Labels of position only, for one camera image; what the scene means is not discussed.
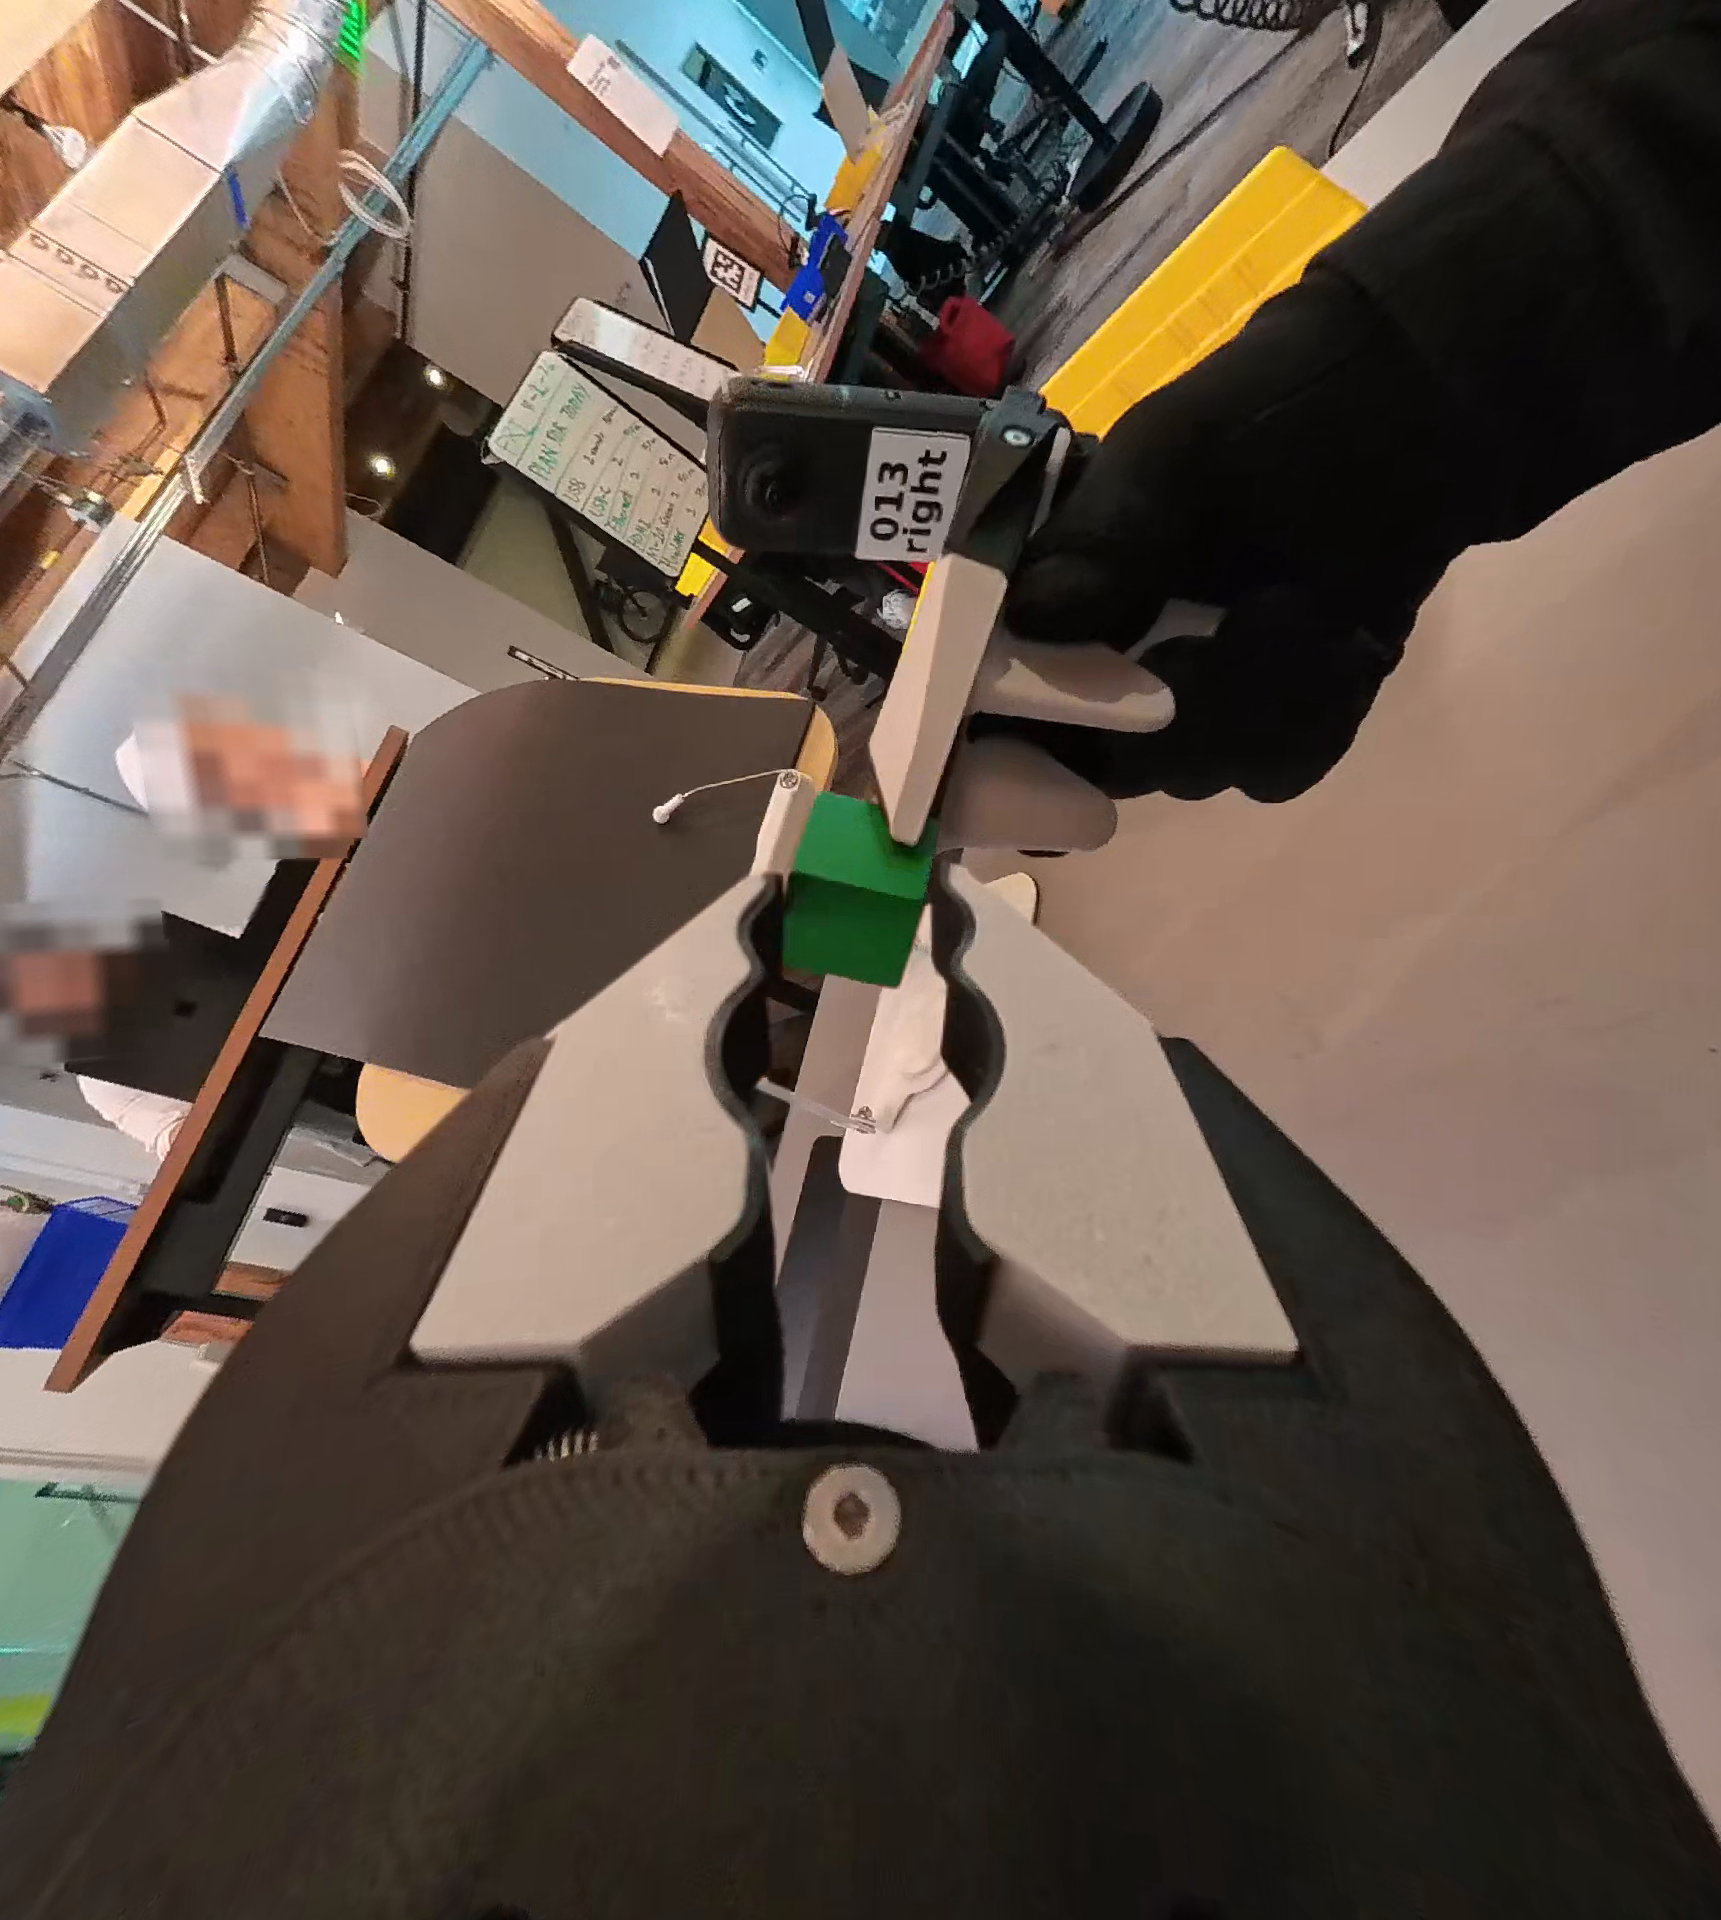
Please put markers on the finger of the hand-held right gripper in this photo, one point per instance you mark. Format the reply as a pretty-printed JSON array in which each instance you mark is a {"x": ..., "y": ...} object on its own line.
[{"x": 942, "y": 691}]

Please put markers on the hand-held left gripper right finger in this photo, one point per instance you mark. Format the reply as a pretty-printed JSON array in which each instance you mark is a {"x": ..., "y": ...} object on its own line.
[{"x": 1115, "y": 1201}]

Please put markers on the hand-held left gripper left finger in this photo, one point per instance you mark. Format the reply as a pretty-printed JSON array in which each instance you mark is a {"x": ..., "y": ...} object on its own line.
[{"x": 591, "y": 1201}]

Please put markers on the green wooden block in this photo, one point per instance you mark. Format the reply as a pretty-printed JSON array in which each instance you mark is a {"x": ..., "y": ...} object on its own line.
[{"x": 845, "y": 914}]

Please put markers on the person's right forearm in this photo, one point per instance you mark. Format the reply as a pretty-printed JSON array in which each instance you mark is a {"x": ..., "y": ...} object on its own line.
[{"x": 1595, "y": 224}]

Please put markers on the person's right hand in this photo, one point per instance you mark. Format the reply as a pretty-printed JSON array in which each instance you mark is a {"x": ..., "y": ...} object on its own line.
[{"x": 1250, "y": 524}]

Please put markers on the small yellow bin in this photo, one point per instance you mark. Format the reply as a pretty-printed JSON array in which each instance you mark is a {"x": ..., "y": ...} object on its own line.
[
  {"x": 854, "y": 168},
  {"x": 789, "y": 351},
  {"x": 705, "y": 566}
]

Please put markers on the blank whiteboard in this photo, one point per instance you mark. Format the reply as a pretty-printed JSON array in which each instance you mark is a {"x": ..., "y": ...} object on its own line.
[{"x": 650, "y": 352}]

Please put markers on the small blue bin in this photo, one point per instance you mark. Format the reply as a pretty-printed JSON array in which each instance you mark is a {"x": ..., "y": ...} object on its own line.
[
  {"x": 58, "y": 1275},
  {"x": 814, "y": 279}
]

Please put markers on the small tag card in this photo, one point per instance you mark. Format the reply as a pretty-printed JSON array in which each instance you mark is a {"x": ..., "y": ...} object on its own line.
[{"x": 729, "y": 273}]

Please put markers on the whiteboard with green writing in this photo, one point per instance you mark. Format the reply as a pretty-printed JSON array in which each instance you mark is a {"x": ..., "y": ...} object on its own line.
[{"x": 591, "y": 464}]

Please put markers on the red plastic canister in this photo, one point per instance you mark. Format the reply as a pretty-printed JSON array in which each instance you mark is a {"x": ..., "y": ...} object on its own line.
[{"x": 973, "y": 343}]

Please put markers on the black angled panel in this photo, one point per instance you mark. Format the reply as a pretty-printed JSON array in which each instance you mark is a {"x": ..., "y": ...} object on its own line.
[{"x": 681, "y": 279}]

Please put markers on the wooden edge desk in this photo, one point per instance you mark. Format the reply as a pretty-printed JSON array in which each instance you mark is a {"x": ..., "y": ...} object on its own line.
[{"x": 231, "y": 1051}]

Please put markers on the white paper sign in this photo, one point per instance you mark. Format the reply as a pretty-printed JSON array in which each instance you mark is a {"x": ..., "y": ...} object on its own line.
[{"x": 620, "y": 86}]

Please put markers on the black box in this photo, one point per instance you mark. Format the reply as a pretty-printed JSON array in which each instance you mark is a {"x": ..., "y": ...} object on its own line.
[{"x": 200, "y": 1021}]

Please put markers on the black round-base floor stand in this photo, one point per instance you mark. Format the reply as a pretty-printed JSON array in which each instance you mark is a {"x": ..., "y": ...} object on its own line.
[{"x": 1115, "y": 142}]

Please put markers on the green exit sign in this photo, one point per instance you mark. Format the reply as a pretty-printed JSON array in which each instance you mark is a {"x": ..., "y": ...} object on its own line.
[{"x": 353, "y": 26}]

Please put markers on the white panel bracket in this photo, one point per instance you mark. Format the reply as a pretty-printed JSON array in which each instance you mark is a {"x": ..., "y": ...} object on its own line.
[{"x": 784, "y": 824}]

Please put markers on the silver rectangular air duct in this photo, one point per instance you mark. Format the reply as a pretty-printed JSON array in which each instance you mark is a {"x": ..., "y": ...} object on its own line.
[{"x": 110, "y": 254}]

